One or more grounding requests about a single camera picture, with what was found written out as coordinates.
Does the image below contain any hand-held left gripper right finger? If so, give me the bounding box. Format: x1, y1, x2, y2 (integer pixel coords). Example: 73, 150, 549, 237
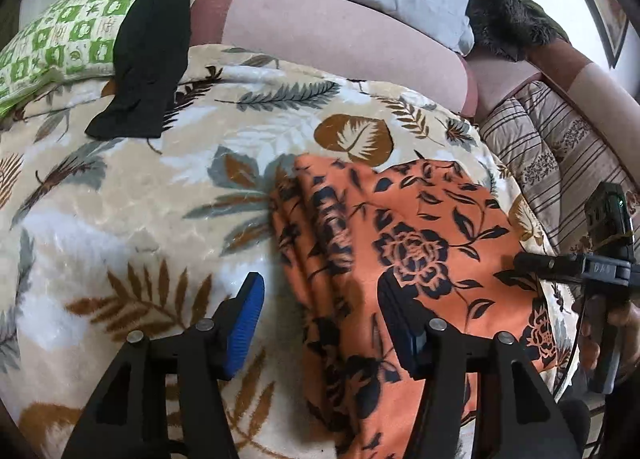
376, 269, 581, 459

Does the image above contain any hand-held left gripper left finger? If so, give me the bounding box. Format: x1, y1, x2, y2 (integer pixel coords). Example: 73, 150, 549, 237
60, 271, 266, 459

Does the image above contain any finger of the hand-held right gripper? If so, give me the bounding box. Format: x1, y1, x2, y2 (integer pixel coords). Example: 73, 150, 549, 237
514, 251, 585, 282

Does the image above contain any orange black floral garment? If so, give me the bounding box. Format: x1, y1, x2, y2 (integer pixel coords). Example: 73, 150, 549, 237
270, 154, 558, 459

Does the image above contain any person's right forearm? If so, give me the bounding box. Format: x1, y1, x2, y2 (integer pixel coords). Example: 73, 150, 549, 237
556, 398, 595, 459

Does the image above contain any person's right hand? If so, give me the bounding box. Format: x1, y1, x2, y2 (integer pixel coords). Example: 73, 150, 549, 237
572, 289, 640, 371

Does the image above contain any striped beige pillow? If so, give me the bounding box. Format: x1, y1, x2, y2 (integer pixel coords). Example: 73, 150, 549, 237
477, 82, 640, 260

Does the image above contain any leaf print blanket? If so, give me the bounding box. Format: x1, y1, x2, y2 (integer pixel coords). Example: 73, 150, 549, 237
0, 44, 576, 459

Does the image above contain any beige brown bolster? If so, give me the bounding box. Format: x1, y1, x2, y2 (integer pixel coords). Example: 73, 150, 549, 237
530, 46, 640, 150

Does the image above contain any small pink cushion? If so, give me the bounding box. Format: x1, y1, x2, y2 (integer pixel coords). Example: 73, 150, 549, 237
470, 46, 543, 122

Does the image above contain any dark fuzzy cloth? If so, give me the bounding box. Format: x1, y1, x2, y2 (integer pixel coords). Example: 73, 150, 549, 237
467, 0, 571, 62

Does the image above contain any black cloth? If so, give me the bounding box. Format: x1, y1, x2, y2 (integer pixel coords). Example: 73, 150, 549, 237
66, 0, 197, 140

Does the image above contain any long pink bolster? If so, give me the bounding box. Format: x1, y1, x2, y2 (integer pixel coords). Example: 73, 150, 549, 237
190, 0, 478, 117

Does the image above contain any green white patterned pillow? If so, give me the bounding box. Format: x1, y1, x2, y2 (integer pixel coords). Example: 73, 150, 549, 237
0, 0, 208, 115

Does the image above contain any framed wall picture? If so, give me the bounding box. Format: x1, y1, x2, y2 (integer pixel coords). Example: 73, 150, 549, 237
555, 0, 631, 70

